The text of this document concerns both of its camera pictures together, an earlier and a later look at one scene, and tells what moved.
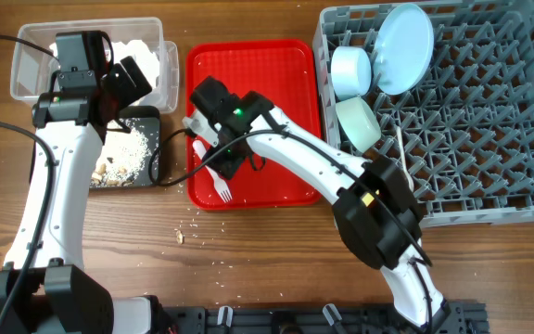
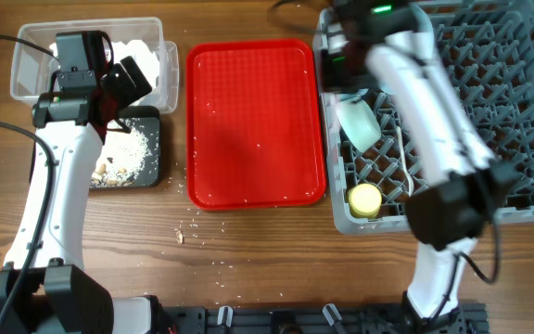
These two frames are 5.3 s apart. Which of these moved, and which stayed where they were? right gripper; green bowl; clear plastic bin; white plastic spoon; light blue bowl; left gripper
Moved: light blue bowl; right gripper
Stayed: left gripper; green bowl; clear plastic bin; white plastic spoon
